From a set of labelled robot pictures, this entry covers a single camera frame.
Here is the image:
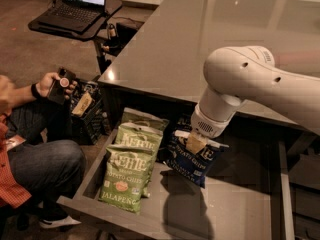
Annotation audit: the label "black laptop stand tray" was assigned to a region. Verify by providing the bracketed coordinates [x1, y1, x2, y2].
[28, 0, 122, 40]

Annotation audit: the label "middle green chip bag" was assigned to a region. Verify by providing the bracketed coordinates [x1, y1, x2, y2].
[115, 122, 163, 198]

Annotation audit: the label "black wristband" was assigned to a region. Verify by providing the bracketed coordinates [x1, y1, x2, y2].
[31, 83, 42, 99]

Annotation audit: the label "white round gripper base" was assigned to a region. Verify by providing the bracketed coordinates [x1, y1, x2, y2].
[186, 105, 229, 154]

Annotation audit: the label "black laptop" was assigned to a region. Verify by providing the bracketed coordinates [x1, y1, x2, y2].
[38, 0, 106, 33]

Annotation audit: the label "tan packet in crate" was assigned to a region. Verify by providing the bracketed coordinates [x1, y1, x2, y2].
[72, 92, 92, 117]

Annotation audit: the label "front green jalapeno chip bag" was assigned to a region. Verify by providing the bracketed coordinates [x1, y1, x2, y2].
[99, 144, 152, 214]

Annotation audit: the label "lower grey drawers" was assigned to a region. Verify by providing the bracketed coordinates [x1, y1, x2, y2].
[289, 155, 320, 240]

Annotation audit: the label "red checked shirt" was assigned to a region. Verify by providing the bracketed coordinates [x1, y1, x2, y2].
[0, 116, 31, 209]

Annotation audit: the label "rear green chip bag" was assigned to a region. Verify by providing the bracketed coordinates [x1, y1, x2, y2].
[121, 107, 169, 131]

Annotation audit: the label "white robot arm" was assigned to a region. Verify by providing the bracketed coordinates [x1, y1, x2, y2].
[191, 46, 320, 139]

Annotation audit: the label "white sneaker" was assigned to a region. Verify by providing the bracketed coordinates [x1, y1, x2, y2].
[39, 216, 80, 229]

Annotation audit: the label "person's right hand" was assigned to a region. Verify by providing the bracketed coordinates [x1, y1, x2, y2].
[0, 75, 15, 114]

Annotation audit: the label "black plastic crate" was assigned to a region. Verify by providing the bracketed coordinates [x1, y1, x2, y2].
[71, 79, 102, 145]

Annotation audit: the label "blue jeans leg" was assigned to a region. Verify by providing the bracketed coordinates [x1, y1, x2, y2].
[6, 99, 86, 224]

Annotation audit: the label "black controller with red button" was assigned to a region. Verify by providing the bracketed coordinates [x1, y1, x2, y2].
[47, 68, 76, 105]

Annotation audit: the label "open grey top drawer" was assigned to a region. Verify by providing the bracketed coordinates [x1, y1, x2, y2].
[59, 116, 285, 240]

